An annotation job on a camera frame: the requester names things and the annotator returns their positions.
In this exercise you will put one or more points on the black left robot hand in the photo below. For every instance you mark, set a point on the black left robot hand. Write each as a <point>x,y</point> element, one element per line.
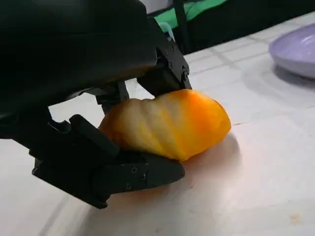
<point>73,49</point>

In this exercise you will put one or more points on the orange and white bread roll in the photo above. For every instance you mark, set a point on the orange and white bread roll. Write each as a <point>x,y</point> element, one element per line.
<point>184,123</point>

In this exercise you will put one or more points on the black upright pole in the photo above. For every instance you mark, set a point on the black upright pole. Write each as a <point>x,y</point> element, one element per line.
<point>182,29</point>

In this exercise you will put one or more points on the green backdrop cloth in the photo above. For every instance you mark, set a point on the green backdrop cloth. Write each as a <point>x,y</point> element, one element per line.
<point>194,11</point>

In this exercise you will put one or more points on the black backdrop cloth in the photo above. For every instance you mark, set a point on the black backdrop cloth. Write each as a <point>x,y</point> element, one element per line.
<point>233,24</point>

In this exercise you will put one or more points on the lilac plate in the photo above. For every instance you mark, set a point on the lilac plate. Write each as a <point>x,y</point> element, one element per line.
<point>297,54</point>

